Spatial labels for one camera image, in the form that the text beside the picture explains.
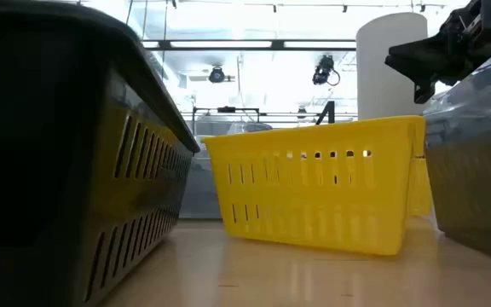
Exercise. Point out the black round hanging spotlight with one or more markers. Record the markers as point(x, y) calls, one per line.
point(217, 75)

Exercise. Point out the yellow slotted plastic basket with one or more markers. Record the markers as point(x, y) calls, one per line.
point(313, 204)
point(420, 187)

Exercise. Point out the thin black metal frame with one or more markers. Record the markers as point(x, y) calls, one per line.
point(228, 109)

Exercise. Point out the black overhead crossbar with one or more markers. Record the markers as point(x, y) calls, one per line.
point(277, 44)

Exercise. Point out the white shade table lamp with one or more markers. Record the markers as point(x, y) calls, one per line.
point(382, 77)

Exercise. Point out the grey translucent plastic bin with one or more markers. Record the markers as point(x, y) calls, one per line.
point(475, 170)
point(198, 192)

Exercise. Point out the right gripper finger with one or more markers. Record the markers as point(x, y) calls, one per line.
point(420, 71)
point(420, 49)

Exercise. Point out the black slotted plastic basket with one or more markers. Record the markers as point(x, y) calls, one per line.
point(58, 170)

